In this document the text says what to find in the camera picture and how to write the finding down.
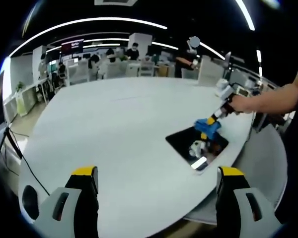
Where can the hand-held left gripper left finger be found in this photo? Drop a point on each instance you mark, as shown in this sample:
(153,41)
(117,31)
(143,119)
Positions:
(84,210)

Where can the blue cleaning cloth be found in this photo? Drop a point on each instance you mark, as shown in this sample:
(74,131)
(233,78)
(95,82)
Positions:
(208,129)

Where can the black tripod stand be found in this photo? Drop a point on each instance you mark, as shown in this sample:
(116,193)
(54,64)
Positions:
(13,143)

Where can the green potted plant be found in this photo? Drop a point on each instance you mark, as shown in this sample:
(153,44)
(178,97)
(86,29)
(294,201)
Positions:
(20,86)

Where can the black tray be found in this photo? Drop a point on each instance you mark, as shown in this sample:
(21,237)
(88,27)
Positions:
(181,141)

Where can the person's right hand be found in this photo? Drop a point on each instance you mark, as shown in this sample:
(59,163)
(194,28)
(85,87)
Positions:
(239,105)

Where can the curved ceiling light strip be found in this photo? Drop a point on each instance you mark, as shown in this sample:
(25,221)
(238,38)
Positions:
(89,19)

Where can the person's dark clothing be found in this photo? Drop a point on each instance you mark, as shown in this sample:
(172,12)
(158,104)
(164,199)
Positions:
(294,153)

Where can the wall screen with red band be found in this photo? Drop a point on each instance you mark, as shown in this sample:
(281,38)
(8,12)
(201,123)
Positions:
(72,45)

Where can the white divider panel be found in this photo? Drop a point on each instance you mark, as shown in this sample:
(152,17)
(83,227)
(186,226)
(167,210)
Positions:
(211,70)

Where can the grey mesh office chair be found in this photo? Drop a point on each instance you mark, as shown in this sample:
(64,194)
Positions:
(263,161)

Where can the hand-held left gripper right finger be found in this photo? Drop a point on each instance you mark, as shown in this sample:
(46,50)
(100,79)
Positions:
(229,210)

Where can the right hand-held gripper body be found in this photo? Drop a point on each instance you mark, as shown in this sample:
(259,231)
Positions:
(224,91)

